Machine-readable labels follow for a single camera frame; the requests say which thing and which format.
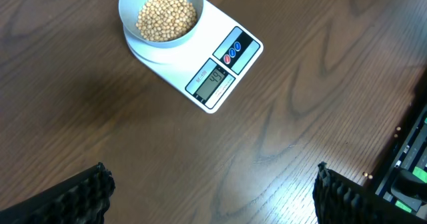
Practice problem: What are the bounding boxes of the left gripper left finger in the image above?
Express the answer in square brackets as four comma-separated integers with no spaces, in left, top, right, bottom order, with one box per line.
[1,163,115,224]

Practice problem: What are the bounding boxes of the white digital kitchen scale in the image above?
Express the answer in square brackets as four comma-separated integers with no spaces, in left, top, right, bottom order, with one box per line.
[124,1,264,113]

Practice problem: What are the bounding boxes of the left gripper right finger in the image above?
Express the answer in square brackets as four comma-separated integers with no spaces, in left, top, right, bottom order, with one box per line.
[313,162,426,224]

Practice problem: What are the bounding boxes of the grey round bowl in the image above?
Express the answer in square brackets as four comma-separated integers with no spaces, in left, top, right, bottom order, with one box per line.
[118,0,205,48]

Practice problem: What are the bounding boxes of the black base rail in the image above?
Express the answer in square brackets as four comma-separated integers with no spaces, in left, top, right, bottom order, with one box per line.
[368,87,426,215]

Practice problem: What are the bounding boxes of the soybeans in grey bowl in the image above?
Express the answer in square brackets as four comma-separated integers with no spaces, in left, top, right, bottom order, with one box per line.
[135,0,198,42]

